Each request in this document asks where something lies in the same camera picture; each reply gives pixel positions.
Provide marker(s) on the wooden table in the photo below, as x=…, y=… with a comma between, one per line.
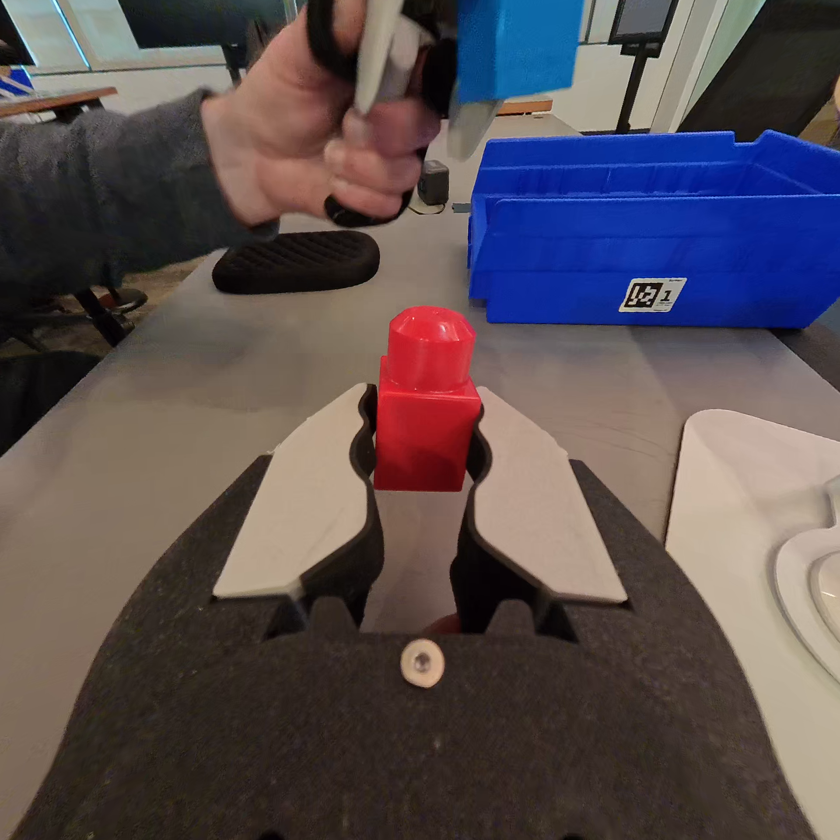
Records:
x=52, y=102

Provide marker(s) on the large black display screen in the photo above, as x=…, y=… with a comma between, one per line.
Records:
x=216, y=23

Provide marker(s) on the person's left hand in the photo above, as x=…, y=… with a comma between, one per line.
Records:
x=275, y=131

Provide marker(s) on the black panel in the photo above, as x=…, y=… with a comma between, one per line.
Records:
x=774, y=65

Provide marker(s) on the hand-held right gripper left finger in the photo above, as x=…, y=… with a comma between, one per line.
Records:
x=295, y=512

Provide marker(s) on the person's left forearm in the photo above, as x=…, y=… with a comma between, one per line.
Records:
x=98, y=184

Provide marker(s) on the black screen on floor stand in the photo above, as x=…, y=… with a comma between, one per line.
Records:
x=643, y=19

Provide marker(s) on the blue building block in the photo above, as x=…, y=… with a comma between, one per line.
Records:
x=518, y=46

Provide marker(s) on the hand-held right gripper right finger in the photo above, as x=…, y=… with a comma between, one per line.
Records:
x=544, y=518

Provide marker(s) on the black wrist rest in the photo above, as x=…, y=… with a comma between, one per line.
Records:
x=295, y=262

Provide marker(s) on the red building block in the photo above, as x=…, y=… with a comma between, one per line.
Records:
x=426, y=426

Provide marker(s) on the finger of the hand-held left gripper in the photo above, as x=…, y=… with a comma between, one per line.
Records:
x=472, y=128

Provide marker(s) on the office chair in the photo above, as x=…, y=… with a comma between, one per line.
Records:
x=105, y=315

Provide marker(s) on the blue plastic bin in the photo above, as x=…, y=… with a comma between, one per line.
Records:
x=656, y=229

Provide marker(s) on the black power adapter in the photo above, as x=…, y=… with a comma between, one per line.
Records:
x=433, y=180

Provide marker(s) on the grey desk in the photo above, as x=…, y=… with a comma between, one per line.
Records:
x=197, y=407

